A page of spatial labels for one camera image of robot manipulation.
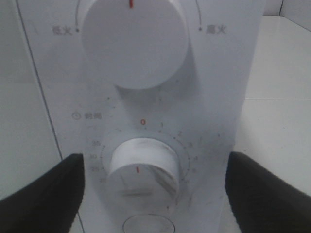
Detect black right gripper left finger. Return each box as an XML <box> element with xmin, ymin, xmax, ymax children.
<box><xmin>0</xmin><ymin>154</ymin><xmax>85</xmax><ymax>233</ymax></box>

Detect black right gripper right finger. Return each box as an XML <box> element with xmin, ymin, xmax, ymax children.
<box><xmin>225</xmin><ymin>151</ymin><xmax>311</xmax><ymax>233</ymax></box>

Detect white timer knob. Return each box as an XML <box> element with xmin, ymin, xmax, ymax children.
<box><xmin>106</xmin><ymin>138</ymin><xmax>179</xmax><ymax>211</ymax></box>

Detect round door release button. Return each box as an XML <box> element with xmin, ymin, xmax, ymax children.
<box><xmin>122</xmin><ymin>214</ymin><xmax>175</xmax><ymax>233</ymax></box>

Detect white microwave oven body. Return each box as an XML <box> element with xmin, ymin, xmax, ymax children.
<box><xmin>15</xmin><ymin>0</ymin><xmax>265</xmax><ymax>233</ymax></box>

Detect white upper power knob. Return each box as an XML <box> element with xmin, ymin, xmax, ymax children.
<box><xmin>81</xmin><ymin>0</ymin><xmax>189</xmax><ymax>89</ymax></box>

